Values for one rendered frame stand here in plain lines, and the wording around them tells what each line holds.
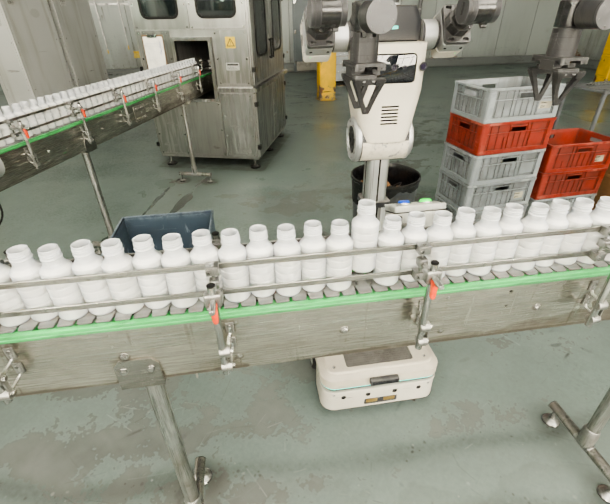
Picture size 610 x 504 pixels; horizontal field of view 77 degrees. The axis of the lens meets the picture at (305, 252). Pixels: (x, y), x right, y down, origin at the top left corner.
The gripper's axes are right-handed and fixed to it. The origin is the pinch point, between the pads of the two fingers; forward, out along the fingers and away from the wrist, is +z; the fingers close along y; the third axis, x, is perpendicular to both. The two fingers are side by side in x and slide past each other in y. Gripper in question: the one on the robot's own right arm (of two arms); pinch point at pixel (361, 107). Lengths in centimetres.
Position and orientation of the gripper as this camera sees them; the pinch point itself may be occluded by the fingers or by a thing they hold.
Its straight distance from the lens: 91.3
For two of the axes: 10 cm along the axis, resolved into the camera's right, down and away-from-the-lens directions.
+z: 0.2, 8.5, 5.3
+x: 9.8, -1.1, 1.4
